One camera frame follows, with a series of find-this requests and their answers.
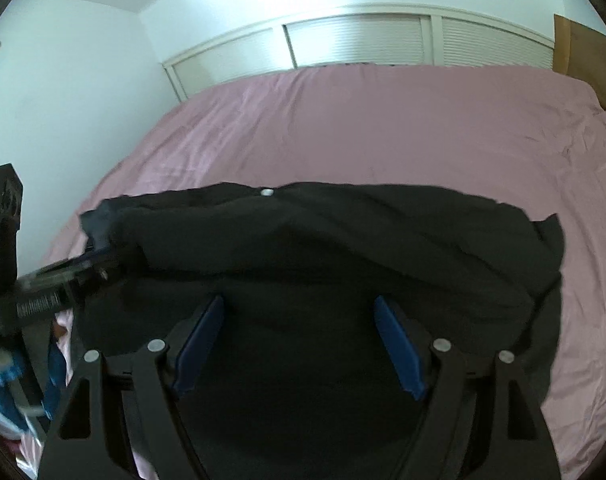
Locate pink bed sheet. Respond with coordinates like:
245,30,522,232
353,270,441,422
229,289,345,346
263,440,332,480
12,63,606,480

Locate brown wooden headboard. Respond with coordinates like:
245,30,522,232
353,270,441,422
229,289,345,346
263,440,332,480
553,14,606,110

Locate black large jacket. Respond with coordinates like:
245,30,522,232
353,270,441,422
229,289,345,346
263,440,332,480
74,183,565,479

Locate white louvered closet doors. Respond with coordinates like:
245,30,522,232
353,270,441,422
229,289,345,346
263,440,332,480
162,6,554,101

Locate blue white cloth item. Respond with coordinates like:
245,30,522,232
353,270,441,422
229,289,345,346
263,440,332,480
0,340,66,442

